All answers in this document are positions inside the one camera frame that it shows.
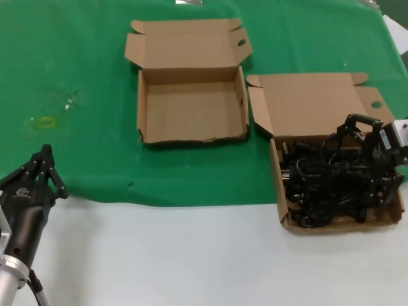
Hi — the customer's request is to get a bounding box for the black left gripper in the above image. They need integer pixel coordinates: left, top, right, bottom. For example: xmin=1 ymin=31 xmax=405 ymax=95
xmin=0 ymin=143 xmax=69 ymax=265

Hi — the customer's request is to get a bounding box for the white paper sheet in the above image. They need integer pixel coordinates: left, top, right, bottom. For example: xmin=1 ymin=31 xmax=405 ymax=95
xmin=382 ymin=14 xmax=408 ymax=55

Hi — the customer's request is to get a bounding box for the open cardboard box torn rim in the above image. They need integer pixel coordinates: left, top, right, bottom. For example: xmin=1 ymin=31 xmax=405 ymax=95
xmin=124 ymin=18 xmax=254 ymax=146

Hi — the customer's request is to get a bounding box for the green table cloth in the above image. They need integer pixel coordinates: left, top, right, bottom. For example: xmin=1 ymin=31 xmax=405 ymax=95
xmin=0 ymin=0 xmax=408 ymax=211

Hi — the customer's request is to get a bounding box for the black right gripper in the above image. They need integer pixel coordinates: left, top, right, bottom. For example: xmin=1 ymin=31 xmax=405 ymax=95
xmin=336 ymin=113 xmax=405 ymax=205

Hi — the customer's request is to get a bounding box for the yellow tape square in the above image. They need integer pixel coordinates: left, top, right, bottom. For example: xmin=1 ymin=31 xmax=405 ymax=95
xmin=37 ymin=116 xmax=57 ymax=129

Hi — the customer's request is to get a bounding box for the right wrist silver camera mount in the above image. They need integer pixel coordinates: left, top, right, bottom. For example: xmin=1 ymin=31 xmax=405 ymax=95
xmin=381 ymin=120 xmax=408 ymax=166

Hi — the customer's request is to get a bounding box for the wrist silver camera mount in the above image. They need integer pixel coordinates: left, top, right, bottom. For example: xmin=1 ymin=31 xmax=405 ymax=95
xmin=0 ymin=205 xmax=13 ymax=258
xmin=381 ymin=120 xmax=408 ymax=166

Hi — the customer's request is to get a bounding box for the open cardboard box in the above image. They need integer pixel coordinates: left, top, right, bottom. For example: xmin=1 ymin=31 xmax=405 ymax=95
xmin=246 ymin=72 xmax=405 ymax=236

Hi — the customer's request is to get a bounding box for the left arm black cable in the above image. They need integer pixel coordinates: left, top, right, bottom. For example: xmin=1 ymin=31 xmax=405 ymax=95
xmin=27 ymin=269 xmax=50 ymax=306

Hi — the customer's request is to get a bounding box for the left wrist silver camera mount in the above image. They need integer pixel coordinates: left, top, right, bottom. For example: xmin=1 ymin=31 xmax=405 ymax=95
xmin=0 ymin=205 xmax=13 ymax=258

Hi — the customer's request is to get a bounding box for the black power cable pile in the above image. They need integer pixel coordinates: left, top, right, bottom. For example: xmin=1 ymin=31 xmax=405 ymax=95
xmin=279 ymin=133 xmax=383 ymax=229

